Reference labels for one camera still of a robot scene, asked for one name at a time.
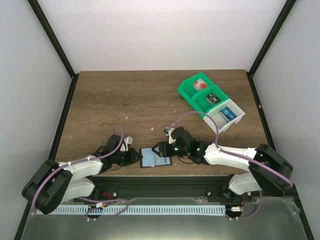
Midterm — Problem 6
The black frame post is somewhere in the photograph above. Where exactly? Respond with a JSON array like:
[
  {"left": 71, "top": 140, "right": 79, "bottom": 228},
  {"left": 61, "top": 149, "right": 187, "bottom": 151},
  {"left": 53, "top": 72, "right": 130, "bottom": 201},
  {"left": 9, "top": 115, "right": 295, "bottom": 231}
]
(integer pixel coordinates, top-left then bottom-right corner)
[
  {"left": 26, "top": 0, "right": 77, "bottom": 78},
  {"left": 248, "top": 0, "right": 298, "bottom": 76}
]

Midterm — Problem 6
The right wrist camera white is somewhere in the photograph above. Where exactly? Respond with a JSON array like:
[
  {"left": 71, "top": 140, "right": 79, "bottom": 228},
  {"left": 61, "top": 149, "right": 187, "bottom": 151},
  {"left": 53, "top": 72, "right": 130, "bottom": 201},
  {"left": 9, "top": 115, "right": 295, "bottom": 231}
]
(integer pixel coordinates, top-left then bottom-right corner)
[{"left": 163, "top": 127, "right": 175, "bottom": 144}]

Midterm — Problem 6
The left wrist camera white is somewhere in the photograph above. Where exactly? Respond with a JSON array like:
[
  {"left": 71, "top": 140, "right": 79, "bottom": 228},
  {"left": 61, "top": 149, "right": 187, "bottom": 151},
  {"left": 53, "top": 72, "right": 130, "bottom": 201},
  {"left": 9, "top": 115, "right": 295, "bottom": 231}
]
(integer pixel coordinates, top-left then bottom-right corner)
[{"left": 120, "top": 136, "right": 133, "bottom": 152}]

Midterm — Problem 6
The left black frame post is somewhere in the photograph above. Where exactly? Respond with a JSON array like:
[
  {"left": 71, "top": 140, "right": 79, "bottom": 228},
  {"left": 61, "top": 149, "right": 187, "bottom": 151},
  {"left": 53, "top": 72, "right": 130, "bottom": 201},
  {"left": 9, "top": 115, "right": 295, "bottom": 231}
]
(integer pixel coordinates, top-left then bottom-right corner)
[{"left": 26, "top": 0, "right": 77, "bottom": 78}]

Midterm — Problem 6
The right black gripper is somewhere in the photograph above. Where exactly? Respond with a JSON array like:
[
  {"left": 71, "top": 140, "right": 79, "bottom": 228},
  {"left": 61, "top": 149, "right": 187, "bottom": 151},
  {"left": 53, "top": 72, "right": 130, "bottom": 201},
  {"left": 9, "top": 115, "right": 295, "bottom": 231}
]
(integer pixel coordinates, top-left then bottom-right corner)
[{"left": 152, "top": 141, "right": 190, "bottom": 158}]

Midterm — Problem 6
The blue card in bin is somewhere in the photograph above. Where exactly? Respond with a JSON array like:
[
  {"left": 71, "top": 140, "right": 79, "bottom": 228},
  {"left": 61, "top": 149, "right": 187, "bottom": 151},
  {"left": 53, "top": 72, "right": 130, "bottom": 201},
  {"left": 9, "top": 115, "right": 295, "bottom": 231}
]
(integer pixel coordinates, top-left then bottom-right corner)
[{"left": 219, "top": 106, "right": 237, "bottom": 122}]

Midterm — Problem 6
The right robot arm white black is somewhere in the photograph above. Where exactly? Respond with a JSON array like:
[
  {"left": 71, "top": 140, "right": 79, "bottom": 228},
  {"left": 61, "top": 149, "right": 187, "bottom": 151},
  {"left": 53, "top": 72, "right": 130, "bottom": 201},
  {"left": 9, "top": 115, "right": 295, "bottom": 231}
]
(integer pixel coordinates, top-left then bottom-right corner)
[{"left": 152, "top": 126, "right": 294, "bottom": 202}]

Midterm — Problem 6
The green white sorting bin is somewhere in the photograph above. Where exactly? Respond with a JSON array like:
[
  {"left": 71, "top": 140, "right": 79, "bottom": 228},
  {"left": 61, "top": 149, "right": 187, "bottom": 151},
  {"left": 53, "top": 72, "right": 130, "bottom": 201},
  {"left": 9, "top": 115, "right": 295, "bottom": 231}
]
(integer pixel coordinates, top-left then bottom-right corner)
[{"left": 177, "top": 72, "right": 246, "bottom": 133}]

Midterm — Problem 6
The black card in bin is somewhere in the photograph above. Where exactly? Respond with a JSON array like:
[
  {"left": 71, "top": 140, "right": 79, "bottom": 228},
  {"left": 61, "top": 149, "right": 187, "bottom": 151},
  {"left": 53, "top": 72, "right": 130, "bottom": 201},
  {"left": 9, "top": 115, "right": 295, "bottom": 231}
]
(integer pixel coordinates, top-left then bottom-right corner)
[{"left": 205, "top": 93, "right": 221, "bottom": 106}]

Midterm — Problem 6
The right black frame post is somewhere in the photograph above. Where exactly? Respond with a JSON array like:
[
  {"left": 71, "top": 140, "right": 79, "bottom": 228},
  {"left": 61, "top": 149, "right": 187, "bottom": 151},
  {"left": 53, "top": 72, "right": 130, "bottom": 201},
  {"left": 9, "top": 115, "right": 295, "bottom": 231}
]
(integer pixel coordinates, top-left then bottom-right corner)
[{"left": 248, "top": 0, "right": 298, "bottom": 76}]

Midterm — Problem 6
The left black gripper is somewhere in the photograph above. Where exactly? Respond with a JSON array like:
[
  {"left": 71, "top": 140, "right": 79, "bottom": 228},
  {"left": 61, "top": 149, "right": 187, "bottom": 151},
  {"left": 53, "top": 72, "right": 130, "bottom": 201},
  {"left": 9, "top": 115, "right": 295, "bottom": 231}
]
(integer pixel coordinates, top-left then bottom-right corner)
[{"left": 112, "top": 148, "right": 144, "bottom": 167}]

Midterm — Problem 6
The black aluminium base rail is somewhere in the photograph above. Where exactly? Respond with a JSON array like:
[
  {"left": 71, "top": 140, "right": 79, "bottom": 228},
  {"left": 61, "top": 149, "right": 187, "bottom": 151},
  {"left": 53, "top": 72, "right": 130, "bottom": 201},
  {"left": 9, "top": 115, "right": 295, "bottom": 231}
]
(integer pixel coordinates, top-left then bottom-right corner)
[{"left": 72, "top": 175, "right": 296, "bottom": 201}]

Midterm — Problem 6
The light blue slotted cable duct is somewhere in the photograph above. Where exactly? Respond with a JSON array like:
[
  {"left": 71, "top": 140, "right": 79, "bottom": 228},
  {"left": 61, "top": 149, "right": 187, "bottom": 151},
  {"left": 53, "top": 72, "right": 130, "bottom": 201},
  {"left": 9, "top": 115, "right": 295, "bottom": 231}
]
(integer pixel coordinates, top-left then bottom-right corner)
[{"left": 51, "top": 205, "right": 226, "bottom": 216}]

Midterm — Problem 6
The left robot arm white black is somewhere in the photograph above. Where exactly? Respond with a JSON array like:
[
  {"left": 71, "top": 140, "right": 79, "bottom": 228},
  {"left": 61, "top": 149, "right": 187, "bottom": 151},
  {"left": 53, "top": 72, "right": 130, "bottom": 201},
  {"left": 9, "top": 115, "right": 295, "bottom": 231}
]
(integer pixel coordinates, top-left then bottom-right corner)
[{"left": 21, "top": 134, "right": 142, "bottom": 215}]

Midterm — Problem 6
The black card holder wallet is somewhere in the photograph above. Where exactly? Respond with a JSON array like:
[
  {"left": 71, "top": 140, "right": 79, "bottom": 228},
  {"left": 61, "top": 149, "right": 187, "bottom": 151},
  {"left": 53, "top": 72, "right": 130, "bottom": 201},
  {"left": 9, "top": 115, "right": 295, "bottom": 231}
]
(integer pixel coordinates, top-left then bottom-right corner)
[{"left": 139, "top": 147, "right": 172, "bottom": 168}]

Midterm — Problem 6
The red white card in bin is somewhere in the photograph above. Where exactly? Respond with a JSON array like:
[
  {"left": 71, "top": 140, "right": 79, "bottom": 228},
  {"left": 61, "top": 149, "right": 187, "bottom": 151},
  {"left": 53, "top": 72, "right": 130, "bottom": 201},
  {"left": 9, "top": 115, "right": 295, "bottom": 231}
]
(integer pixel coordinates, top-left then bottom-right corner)
[{"left": 193, "top": 78, "right": 208, "bottom": 92}]

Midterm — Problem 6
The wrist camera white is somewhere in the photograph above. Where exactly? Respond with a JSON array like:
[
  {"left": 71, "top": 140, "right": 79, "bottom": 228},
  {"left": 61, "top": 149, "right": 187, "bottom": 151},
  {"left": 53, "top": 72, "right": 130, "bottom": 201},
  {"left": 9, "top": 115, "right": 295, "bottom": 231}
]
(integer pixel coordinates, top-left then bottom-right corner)
[
  {"left": 163, "top": 127, "right": 175, "bottom": 144},
  {"left": 120, "top": 136, "right": 133, "bottom": 152}
]

